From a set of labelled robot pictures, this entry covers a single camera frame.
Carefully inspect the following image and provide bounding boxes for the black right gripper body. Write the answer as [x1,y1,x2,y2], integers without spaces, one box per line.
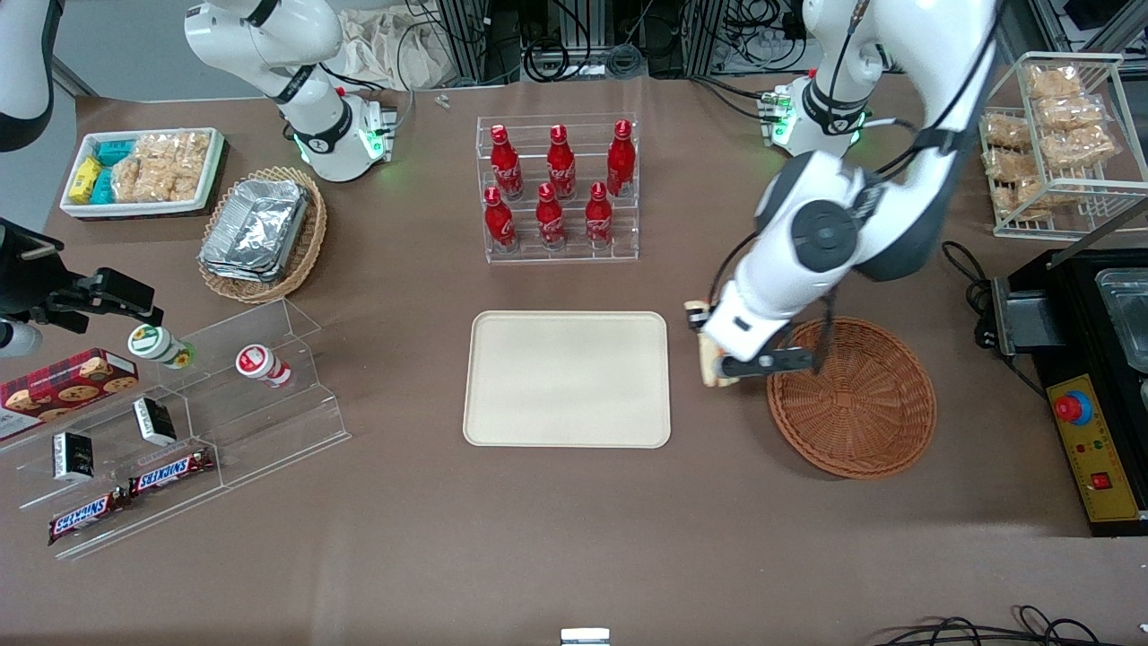
[0,220,71,324]

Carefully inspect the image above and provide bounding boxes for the triangle sandwich with red filling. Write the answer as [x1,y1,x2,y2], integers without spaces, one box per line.
[684,300,741,388]

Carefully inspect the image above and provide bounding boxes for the round brown wicker basket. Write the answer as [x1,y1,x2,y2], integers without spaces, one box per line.
[767,317,938,480]

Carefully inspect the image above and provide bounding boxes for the beige rectangular plastic tray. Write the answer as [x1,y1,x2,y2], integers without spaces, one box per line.
[463,310,672,449]

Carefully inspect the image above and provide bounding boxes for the oval light wicker basket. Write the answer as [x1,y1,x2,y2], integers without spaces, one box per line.
[197,166,328,305]

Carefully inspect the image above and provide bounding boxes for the green label yogurt bottle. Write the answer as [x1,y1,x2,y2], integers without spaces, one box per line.
[127,325,197,371]

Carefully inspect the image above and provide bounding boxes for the white rectangular snack bin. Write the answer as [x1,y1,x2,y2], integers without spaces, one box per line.
[60,128,226,220]

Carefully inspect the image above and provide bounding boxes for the red cookie box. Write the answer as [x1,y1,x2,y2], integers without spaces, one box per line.
[0,348,141,441]

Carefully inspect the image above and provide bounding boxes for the yellow snack packet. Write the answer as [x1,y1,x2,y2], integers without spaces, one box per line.
[69,156,103,204]

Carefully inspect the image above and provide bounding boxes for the rice cracker bag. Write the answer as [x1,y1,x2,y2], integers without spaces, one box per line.
[111,132,213,204]

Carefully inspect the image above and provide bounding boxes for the small black box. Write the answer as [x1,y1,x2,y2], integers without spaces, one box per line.
[52,432,97,484]
[133,397,178,448]

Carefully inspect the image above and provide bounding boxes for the red cola bottle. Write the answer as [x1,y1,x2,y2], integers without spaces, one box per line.
[484,186,519,253]
[585,182,615,249]
[606,119,637,198]
[547,125,578,200]
[535,182,568,251]
[490,124,526,201]

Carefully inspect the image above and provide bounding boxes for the stack of foil trays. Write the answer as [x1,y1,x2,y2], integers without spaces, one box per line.
[199,179,311,284]

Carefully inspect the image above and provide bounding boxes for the red label yogurt bottle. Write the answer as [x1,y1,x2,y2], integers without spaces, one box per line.
[236,345,295,389]

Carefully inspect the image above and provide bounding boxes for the clear acrylic bottle rack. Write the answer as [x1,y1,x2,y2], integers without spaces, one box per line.
[475,112,640,265]

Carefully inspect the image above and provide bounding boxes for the snickers chocolate bar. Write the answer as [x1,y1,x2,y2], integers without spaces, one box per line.
[48,489,132,546]
[128,448,217,498]

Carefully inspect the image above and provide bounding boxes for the clear acrylic tiered shelf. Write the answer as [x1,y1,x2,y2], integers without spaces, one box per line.
[0,299,352,562]

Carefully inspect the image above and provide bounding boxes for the grey metal box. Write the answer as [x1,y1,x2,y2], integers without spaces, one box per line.
[991,276,1065,357]

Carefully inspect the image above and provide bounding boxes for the fried snack bag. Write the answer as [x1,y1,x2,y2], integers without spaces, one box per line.
[1036,94,1109,136]
[1040,126,1118,170]
[981,111,1033,150]
[991,179,1047,222]
[1026,65,1085,100]
[984,148,1042,186]

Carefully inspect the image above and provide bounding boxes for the white crumpled cloth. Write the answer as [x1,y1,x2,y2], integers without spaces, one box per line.
[336,3,460,92]

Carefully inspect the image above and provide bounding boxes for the black fryer machine yellow panel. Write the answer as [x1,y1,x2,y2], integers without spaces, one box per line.
[1031,247,1148,537]

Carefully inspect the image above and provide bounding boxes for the metal fryer pan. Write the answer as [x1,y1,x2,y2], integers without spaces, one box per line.
[1096,268,1148,374]

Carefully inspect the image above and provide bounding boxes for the black power cable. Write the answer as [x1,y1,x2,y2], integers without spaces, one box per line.
[942,240,1050,400]

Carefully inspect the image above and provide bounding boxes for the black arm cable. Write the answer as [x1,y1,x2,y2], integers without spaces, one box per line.
[812,0,1002,374]

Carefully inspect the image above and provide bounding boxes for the black background cable bundle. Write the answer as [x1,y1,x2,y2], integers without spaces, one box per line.
[520,0,808,83]

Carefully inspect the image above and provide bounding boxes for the white wire rack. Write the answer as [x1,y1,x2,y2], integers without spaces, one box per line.
[979,52,1148,241]

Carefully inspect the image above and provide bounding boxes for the black floor cables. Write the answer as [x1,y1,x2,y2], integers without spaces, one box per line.
[883,605,1148,646]

